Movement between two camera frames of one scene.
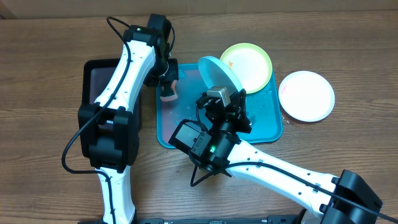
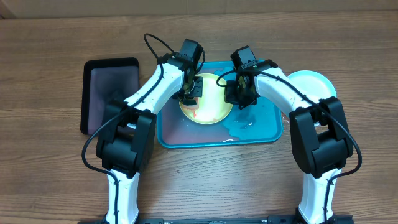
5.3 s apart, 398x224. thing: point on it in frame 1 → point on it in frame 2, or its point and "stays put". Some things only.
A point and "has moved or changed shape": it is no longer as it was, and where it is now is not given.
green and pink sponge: x=168 y=91 has moved or changed shape
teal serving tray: x=263 y=108 stays put
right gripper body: x=231 y=120 → x=242 y=97
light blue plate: x=214 y=74 → x=314 y=84
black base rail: x=290 y=219 stays put
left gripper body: x=168 y=70 → x=193 y=90
